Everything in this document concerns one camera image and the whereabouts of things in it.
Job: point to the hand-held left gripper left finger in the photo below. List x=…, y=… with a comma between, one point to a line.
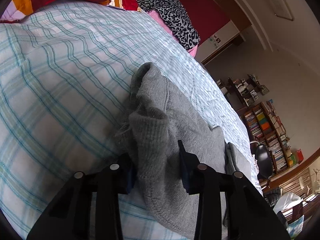
x=130, y=180

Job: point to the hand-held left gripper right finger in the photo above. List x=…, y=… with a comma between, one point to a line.
x=185, y=172

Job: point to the grey knitted sweater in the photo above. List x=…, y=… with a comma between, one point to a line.
x=160, y=130

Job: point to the black chair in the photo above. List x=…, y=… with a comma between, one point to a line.
x=263, y=157

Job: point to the wooden bookshelf with books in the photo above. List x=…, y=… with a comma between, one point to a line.
x=270, y=132

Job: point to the wooden desk with shelf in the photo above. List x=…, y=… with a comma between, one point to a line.
x=243, y=88

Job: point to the white plastic bag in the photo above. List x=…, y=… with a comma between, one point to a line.
x=287, y=201

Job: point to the red box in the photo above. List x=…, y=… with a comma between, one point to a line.
x=300, y=155

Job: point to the plaid bed sheet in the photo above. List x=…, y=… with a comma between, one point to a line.
x=62, y=80

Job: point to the white wardrobe panel with stickers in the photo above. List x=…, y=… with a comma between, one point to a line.
x=225, y=36

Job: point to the pink pillow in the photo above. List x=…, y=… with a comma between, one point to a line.
x=156, y=17

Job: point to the leopard print blanket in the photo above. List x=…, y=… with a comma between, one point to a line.
x=175, y=15

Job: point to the red wardrobe door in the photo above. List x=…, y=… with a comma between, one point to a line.
x=200, y=0

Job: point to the square ceiling light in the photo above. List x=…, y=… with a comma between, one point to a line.
x=278, y=5

